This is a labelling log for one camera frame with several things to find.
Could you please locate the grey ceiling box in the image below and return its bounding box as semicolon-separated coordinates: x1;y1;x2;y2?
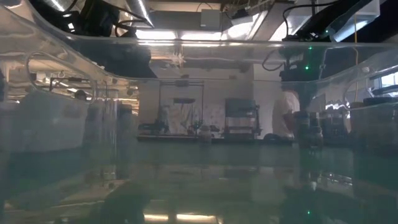
200;9;222;28

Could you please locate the silver round ceiling duct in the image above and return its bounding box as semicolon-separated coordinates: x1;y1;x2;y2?
126;0;155;28

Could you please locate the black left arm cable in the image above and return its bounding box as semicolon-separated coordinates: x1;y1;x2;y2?
114;18;147;37

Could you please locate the large clear plastic bin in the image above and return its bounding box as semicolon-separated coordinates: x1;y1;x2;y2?
0;0;398;224

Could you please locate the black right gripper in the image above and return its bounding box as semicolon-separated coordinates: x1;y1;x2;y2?
278;46;327;113

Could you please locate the metal shelf cart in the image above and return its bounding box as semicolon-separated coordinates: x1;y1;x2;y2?
224;98;261;139

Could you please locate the black table edge rail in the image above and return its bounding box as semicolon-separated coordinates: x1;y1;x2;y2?
136;134;295;144

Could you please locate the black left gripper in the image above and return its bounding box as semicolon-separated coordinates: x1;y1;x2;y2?
67;39;158;79

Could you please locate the yellow hanging cable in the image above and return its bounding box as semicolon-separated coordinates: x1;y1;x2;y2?
353;14;359;103

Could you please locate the ceiling light fixture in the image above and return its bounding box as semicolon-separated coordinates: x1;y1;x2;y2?
136;29;223;41

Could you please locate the large jar black lid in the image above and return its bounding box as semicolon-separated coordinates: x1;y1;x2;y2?
349;96;398;150

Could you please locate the black frame white backdrop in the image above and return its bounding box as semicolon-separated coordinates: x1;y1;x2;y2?
158;80;205;137

